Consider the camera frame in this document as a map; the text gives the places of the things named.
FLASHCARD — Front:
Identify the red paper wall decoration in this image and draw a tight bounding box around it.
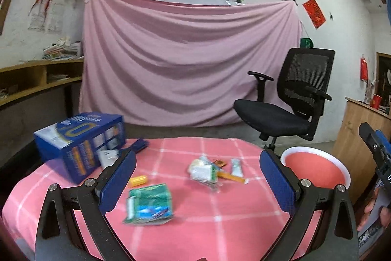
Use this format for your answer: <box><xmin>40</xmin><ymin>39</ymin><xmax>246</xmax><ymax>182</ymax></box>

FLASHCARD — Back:
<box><xmin>303</xmin><ymin>0</ymin><xmax>326</xmax><ymax>29</ymax></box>

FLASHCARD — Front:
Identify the red cup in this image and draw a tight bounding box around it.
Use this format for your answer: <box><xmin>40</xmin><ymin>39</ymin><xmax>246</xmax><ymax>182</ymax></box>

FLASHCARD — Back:
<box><xmin>370</xmin><ymin>94</ymin><xmax>382</xmax><ymax>110</ymax></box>

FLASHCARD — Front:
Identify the orange wrapper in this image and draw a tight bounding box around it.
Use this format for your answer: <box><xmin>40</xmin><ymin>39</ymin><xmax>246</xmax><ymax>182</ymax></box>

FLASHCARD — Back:
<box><xmin>217</xmin><ymin>171</ymin><xmax>248</xmax><ymax>184</ymax></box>

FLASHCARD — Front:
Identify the pink hanging sheet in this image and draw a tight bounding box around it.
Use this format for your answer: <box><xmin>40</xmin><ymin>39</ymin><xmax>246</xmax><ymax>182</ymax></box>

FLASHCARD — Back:
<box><xmin>79</xmin><ymin>0</ymin><xmax>302</xmax><ymax>127</ymax></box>

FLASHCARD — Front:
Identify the red white trash basin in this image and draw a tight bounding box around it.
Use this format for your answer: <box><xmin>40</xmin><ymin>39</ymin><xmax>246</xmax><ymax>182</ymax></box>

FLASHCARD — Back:
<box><xmin>280</xmin><ymin>146</ymin><xmax>351</xmax><ymax>189</ymax></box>

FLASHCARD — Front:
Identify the blue white wrapper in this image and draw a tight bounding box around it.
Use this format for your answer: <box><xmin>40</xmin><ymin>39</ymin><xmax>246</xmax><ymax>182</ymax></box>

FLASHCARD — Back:
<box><xmin>199</xmin><ymin>156</ymin><xmax>219</xmax><ymax>170</ymax></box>

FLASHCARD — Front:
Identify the black office chair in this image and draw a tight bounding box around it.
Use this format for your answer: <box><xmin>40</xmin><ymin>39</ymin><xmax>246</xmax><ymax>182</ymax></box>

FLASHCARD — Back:
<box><xmin>233</xmin><ymin>48</ymin><xmax>335</xmax><ymax>150</ymax></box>

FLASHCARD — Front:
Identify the wooden counter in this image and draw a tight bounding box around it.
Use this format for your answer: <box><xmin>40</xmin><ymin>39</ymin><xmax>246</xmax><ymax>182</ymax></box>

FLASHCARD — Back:
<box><xmin>332</xmin><ymin>98</ymin><xmax>390</xmax><ymax>203</ymax></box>

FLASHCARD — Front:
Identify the wooden wall shelf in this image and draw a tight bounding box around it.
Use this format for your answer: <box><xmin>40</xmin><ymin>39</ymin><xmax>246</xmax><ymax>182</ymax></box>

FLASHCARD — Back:
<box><xmin>1</xmin><ymin>59</ymin><xmax>84</xmax><ymax>107</ymax></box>

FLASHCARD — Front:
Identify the green tissue packet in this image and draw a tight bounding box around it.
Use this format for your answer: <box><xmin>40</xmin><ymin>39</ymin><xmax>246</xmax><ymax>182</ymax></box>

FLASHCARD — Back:
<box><xmin>123</xmin><ymin>183</ymin><xmax>174</xmax><ymax>225</ymax></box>

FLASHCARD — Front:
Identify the pink checked tablecloth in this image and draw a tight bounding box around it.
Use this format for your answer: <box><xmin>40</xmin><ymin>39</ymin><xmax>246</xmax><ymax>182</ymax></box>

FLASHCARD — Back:
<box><xmin>2</xmin><ymin>136</ymin><xmax>325</xmax><ymax>261</ymax></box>

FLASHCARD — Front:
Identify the person's right hand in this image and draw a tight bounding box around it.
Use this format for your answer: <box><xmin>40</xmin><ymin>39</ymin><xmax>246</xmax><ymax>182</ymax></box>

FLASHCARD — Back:
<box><xmin>357</xmin><ymin>187</ymin><xmax>391</xmax><ymax>232</ymax></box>

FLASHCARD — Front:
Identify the dried apple slice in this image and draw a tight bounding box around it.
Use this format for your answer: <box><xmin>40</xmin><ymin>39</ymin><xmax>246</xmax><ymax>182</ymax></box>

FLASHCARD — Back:
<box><xmin>213</xmin><ymin>160</ymin><xmax>227</xmax><ymax>168</ymax></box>

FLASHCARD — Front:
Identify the green white crumpled bag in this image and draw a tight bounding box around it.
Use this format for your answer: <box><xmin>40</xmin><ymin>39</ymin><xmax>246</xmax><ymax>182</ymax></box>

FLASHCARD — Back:
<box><xmin>187</xmin><ymin>159</ymin><xmax>217</xmax><ymax>183</ymax></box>

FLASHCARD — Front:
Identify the blue cardboard box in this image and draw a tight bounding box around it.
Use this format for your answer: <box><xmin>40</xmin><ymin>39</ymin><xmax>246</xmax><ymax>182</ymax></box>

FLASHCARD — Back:
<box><xmin>34</xmin><ymin>112</ymin><xmax>125</xmax><ymax>184</ymax></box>

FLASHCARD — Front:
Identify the blue folded umbrella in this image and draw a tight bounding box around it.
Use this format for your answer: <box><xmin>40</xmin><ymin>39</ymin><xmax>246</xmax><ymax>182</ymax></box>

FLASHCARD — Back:
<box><xmin>121</xmin><ymin>138</ymin><xmax>149</xmax><ymax>154</ymax></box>

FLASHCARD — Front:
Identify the green white wrapper strip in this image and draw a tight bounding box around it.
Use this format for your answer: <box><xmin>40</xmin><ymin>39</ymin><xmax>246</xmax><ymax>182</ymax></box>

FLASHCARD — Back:
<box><xmin>231</xmin><ymin>158</ymin><xmax>244</xmax><ymax>178</ymax></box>

